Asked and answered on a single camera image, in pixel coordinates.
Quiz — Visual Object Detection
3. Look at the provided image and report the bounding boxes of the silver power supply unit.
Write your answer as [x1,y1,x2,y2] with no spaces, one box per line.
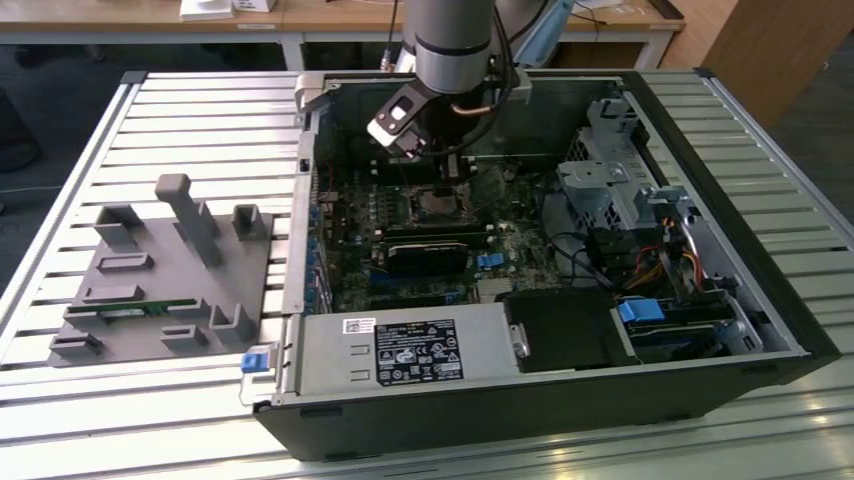
[292,303,528,396]

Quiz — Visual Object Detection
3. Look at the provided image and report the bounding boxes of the CPU socket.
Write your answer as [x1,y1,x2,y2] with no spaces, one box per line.
[406,182,479,225]

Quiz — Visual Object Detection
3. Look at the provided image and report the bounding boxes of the green RAM stick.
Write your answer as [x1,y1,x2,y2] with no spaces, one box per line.
[65,298,201,319]

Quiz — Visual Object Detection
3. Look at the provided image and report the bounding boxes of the pale blue teach pendant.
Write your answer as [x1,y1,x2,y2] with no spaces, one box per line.
[512,0,576,70]

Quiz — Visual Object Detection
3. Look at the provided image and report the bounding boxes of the black PC case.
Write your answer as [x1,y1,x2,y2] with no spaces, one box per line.
[249,67,843,464]

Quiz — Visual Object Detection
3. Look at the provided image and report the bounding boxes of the perforated metal drive cage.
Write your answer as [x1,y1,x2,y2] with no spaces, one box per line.
[556,97,688,231]

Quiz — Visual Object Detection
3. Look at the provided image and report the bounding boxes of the green motherboard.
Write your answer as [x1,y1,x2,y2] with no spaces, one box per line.
[310,154,575,314]

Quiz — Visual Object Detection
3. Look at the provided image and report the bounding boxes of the black RAM slot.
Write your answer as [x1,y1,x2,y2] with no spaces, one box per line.
[383,155,442,169]
[383,224,486,236]
[386,165,474,184]
[383,232,488,246]

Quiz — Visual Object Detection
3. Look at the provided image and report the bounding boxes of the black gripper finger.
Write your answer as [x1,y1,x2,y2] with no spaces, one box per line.
[431,152,467,200]

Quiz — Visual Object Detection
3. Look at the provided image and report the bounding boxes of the wooden desk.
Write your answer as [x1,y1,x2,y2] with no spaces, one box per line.
[0,0,688,71]

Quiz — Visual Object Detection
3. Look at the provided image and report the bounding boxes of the silver CPU chip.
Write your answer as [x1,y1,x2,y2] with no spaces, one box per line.
[418,192,466,215]

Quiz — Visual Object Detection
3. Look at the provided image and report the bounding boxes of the copper coloured hose loop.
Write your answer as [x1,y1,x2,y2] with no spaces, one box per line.
[451,101,500,119]

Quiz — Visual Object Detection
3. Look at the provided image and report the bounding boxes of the white paper sheets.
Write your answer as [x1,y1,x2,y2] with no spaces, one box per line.
[576,0,659,24]

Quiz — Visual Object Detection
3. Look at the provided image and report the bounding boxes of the grey parts rack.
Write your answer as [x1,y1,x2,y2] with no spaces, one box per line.
[47,172,276,369]

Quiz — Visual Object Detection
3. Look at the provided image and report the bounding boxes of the blue disk carrier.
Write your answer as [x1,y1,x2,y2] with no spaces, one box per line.
[616,298,667,326]

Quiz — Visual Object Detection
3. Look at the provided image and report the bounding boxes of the black plastic shroud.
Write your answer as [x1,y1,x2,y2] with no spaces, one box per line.
[499,289,635,374]

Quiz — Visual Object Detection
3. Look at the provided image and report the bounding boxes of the wooden cabinet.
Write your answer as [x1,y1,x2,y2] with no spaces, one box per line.
[656,0,854,129]

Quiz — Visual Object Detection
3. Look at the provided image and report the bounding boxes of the black rounded floor object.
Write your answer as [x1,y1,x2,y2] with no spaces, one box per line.
[0,87,39,174]

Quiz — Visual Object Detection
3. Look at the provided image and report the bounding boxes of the silver finned heatsink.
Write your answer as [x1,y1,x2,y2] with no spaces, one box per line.
[476,277,515,304]

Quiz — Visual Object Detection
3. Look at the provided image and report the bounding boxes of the black round cable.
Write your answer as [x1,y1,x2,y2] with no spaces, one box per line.
[543,230,622,292]

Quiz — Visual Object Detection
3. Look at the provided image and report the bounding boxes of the plain white box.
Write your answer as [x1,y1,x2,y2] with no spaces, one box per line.
[179,0,236,22]

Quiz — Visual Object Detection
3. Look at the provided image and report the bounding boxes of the black graphics card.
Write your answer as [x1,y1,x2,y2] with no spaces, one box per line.
[383,240,472,276]

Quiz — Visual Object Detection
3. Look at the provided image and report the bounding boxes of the yellow wire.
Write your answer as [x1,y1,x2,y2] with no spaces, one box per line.
[678,251,707,282]

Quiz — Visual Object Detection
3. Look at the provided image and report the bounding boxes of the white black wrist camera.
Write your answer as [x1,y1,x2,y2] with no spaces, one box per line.
[366,82,439,159]

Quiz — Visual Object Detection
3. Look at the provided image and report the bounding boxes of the metal socket cover frame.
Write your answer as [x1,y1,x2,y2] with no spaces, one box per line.
[459,166,512,206]

